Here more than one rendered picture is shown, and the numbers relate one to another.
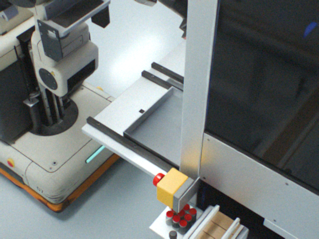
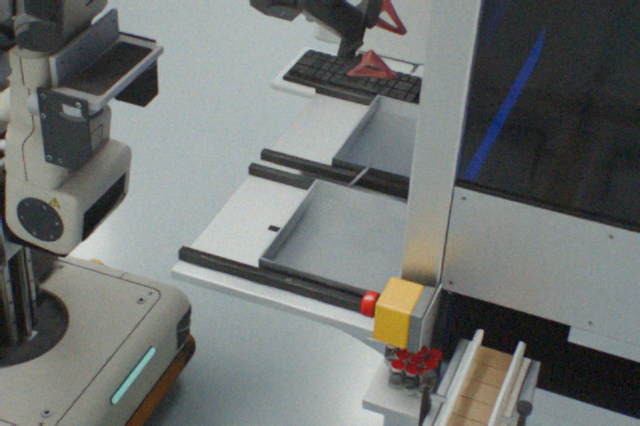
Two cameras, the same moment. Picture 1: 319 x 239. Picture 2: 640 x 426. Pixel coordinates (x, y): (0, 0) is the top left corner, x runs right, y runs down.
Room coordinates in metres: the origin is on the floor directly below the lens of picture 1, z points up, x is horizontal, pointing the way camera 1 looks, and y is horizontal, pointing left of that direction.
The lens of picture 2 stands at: (-0.45, 0.48, 2.11)
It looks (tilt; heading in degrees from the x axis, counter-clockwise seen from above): 36 degrees down; 342
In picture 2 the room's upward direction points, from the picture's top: 4 degrees clockwise
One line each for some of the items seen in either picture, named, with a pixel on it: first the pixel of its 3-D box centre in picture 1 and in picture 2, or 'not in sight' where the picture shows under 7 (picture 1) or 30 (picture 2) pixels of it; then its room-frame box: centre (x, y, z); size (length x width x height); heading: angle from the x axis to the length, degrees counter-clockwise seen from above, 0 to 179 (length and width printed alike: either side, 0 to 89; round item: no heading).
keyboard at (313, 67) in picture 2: not in sight; (374, 83); (1.69, -0.32, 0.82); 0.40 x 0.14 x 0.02; 51
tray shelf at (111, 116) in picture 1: (201, 101); (372, 200); (1.18, -0.15, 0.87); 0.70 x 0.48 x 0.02; 142
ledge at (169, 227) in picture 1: (182, 226); (418, 389); (0.69, -0.06, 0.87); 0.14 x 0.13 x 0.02; 52
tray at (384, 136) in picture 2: not in sight; (436, 152); (1.27, -0.31, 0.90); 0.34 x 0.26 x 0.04; 52
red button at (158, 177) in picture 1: (161, 180); (374, 305); (0.76, 0.00, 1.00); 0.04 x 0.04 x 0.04; 52
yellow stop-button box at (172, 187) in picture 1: (174, 189); (403, 313); (0.73, -0.04, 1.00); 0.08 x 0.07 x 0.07; 52
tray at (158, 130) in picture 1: (190, 135); (378, 249); (1.00, -0.10, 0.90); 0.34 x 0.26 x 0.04; 52
